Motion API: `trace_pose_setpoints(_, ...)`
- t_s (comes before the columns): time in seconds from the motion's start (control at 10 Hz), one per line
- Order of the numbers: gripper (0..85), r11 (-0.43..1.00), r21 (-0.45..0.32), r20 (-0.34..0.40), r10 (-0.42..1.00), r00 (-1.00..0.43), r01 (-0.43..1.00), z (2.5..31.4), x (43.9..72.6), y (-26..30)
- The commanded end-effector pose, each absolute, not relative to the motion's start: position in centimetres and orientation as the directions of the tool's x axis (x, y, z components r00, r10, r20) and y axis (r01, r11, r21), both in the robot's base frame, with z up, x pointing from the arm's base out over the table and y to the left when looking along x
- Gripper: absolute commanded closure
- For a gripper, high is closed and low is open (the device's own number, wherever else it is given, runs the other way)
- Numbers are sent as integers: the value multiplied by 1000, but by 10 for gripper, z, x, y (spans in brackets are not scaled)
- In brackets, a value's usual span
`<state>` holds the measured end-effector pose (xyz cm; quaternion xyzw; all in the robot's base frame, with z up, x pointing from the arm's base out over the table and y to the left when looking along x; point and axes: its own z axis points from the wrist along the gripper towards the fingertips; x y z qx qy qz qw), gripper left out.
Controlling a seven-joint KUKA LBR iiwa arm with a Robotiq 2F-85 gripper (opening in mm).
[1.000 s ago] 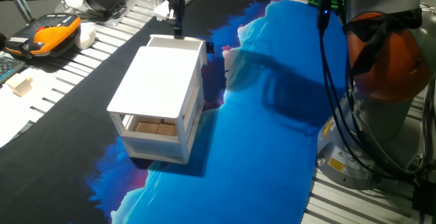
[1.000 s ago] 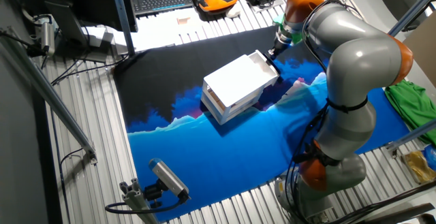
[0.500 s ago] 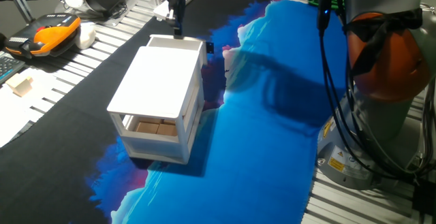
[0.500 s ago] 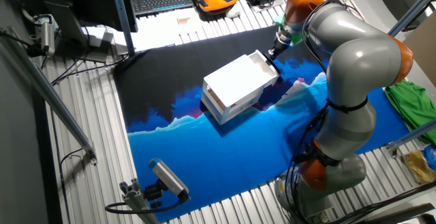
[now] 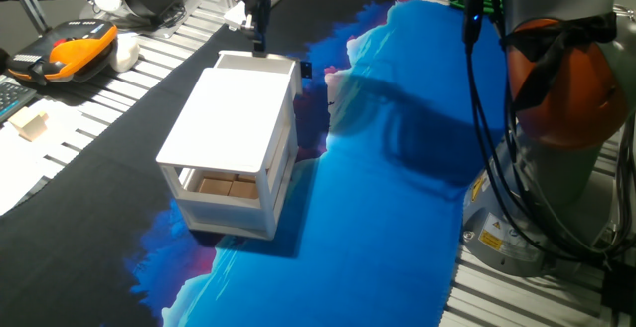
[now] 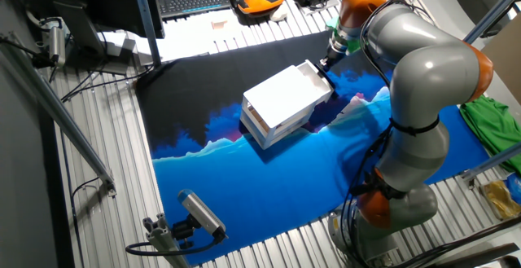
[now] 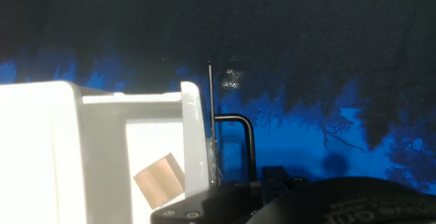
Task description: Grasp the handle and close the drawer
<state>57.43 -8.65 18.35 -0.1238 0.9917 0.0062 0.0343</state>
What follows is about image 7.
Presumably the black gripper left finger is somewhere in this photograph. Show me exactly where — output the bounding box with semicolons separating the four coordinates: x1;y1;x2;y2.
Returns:
151;181;264;224

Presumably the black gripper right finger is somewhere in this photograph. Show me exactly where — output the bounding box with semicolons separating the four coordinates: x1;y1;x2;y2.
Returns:
261;165;311;201

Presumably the black metal drawer handle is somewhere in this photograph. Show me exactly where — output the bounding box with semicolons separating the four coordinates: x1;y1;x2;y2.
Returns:
214;113;259;184

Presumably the white plastic drawer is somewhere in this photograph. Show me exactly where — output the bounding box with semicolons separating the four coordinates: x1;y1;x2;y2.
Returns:
69;63;224;224

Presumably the small wooden cube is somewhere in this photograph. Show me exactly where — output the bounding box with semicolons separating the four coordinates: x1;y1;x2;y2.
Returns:
133;152;187;210

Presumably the blue black printed cloth mat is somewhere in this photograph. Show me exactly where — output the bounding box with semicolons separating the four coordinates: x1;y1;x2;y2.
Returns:
0;0;436;196

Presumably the white drawer cabinet frame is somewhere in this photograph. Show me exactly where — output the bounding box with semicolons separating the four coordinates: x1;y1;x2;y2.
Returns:
0;80;113;224

